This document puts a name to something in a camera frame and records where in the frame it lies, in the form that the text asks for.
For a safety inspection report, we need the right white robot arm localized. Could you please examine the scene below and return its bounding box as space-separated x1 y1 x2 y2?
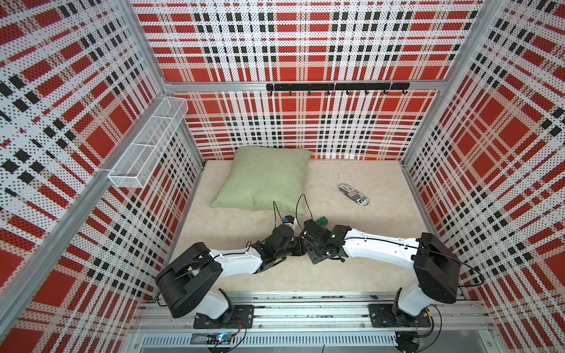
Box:
300 220 461 317

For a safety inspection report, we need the green 2x4 lego brick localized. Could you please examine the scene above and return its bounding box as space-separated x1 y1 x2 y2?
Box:
315 216 329 227

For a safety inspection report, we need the green square cushion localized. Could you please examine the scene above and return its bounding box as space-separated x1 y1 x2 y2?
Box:
210 146 312 214

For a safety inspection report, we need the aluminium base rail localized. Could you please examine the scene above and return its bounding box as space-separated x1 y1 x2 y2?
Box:
127 292 500 352

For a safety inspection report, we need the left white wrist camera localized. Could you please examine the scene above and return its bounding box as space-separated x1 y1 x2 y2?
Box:
282 216 297 230

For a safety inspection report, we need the black wall hook rail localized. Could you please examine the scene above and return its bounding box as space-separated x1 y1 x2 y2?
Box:
266 82 411 94

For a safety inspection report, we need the white wire mesh basket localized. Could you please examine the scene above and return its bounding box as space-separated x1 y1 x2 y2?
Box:
108 96 188 189

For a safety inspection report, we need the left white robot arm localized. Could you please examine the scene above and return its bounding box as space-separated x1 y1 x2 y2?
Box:
155 216 306 325

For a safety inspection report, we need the silver remote control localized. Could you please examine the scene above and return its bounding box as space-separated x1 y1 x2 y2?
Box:
338 183 369 207

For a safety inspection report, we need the green circuit board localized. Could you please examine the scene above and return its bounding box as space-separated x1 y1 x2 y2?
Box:
205 332 232 346

